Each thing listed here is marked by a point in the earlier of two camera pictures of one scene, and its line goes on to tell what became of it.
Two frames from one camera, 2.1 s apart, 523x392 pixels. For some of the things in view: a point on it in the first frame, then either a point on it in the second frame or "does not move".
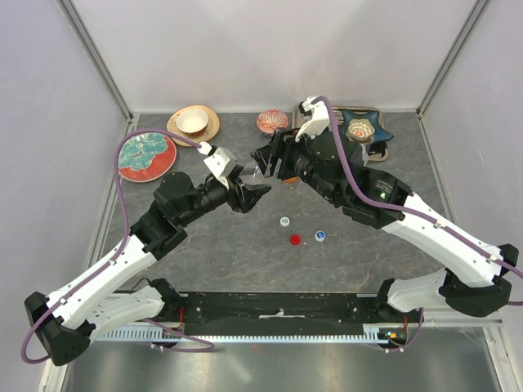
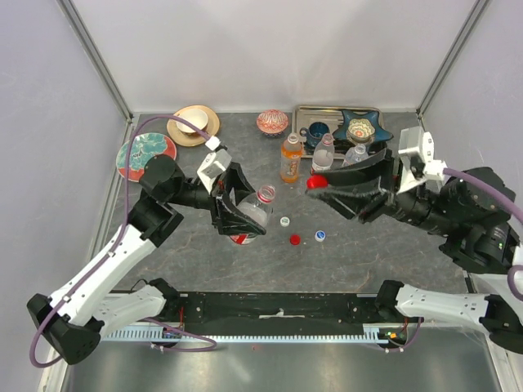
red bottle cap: x=295 y=239 does not move
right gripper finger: x=270 y=149 → x=372 y=167
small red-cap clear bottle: x=252 y=174 → x=257 y=206
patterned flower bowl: x=360 y=130 does not move
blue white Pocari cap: x=319 y=235 does not move
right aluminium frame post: x=477 y=9 does not move
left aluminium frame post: x=97 y=56 does not move
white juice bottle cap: x=284 y=221 does not move
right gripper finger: x=266 y=159 → x=351 y=204
